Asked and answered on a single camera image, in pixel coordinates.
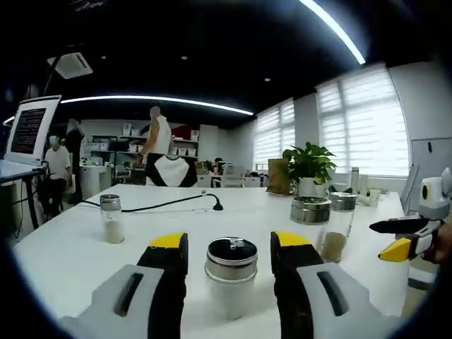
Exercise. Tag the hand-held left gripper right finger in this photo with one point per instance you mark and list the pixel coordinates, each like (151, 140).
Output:
(339, 303)

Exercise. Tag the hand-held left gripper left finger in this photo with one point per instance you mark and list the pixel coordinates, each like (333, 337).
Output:
(116, 303)

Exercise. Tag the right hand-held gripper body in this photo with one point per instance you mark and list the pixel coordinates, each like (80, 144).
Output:
(436, 206)

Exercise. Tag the tall seasoning bottle brown contents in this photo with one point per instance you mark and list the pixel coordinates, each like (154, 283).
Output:
(342, 205)

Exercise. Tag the short seasoning bottle cream contents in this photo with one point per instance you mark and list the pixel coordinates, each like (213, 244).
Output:
(114, 231)

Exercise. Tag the tall seasoning bottle white contents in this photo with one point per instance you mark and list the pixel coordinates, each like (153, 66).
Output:
(310, 212)

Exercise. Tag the short seasoning bottle white contents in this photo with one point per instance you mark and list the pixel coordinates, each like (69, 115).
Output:
(231, 268)

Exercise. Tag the person's right hand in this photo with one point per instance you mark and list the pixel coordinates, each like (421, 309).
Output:
(443, 243)

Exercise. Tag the white mug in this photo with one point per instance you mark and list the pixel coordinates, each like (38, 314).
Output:
(375, 196)

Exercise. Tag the tall white flask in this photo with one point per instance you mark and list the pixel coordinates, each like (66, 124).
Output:
(363, 185)
(355, 180)

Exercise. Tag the wide white window blind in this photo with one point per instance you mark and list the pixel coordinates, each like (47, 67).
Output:
(363, 123)

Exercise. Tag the large potted green plant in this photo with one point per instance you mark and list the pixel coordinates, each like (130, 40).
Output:
(310, 159)

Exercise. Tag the tall brown cardboard box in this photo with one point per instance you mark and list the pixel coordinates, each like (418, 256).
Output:
(277, 176)

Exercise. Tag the black laptop stand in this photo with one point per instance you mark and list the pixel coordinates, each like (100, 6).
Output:
(33, 201)

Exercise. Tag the black and white shirt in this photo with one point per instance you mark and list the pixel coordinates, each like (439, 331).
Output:
(173, 171)

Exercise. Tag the narrow white window blind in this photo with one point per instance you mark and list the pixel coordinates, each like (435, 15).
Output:
(275, 137)

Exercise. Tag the small potted plant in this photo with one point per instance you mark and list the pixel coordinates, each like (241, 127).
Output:
(206, 166)

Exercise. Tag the shelf with white bins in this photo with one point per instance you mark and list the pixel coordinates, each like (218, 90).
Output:
(187, 152)

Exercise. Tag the white mesh office chair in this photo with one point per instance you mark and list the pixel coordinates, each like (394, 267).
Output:
(233, 173)

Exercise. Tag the ceiling light strip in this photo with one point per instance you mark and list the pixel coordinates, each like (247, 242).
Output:
(358, 56)
(159, 98)

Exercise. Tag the white open laptop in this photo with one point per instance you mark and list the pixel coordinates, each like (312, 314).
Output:
(31, 127)

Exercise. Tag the black tripod pole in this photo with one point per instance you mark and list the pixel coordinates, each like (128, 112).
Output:
(50, 82)

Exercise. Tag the ceiling air conditioner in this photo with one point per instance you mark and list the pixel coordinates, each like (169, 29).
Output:
(72, 65)

